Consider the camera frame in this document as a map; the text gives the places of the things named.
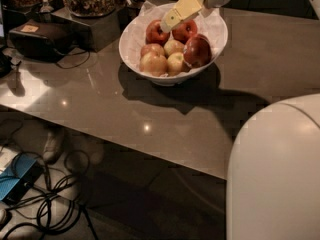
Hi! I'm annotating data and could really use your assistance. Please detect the large red top apple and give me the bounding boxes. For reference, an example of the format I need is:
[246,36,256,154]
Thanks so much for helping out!
[183,34,212,68]

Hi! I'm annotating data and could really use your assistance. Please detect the white shoe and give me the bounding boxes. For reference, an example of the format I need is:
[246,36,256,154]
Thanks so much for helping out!
[42,128,65,164]

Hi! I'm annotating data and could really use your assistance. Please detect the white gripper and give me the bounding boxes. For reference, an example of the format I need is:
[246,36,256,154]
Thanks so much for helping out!
[160,0,231,33]

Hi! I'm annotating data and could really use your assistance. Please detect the pink apple left middle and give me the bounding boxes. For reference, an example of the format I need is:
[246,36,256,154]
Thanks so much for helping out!
[140,43,165,56]

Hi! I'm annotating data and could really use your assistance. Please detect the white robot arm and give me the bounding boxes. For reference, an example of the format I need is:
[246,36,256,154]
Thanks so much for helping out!
[208,0,320,240]

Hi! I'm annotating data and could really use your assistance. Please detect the red apple back left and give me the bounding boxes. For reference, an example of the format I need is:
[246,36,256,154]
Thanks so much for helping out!
[146,19,170,46]

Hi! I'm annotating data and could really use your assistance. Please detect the white bowl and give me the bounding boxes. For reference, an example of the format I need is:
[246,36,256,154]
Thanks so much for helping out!
[118,1,229,87]

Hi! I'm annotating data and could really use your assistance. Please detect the red apple back right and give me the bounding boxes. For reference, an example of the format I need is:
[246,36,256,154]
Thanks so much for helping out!
[172,20,198,44]

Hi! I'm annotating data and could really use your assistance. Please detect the blue box on floor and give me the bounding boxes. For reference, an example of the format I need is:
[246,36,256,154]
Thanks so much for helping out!
[0,154,43,205]

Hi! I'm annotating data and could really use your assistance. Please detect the metal scoop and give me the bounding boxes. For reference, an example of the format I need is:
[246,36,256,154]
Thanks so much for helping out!
[40,0,54,13]

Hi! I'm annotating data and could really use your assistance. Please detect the black box device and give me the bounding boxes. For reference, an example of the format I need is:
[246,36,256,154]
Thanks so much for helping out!
[8,19,75,64]

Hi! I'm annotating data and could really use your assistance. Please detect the yellow apple centre hidden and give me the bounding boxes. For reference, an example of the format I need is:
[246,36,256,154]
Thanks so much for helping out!
[164,39,184,57]

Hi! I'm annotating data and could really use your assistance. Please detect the yellow-green apple front centre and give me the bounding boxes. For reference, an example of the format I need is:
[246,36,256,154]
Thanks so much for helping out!
[167,52,189,76]

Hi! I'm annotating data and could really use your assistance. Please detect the black cable on table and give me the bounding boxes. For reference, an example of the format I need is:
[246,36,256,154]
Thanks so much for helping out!
[53,48,92,70]

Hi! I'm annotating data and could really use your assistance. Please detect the yellow-red apple front left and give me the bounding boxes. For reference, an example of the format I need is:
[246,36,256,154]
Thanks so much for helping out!
[139,52,168,77]

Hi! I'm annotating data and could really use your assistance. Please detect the grey jar stand block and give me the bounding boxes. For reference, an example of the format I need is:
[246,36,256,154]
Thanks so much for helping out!
[52,8,120,52]

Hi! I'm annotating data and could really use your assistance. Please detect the black floor cables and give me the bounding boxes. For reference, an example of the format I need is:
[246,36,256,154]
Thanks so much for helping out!
[0,118,101,240]

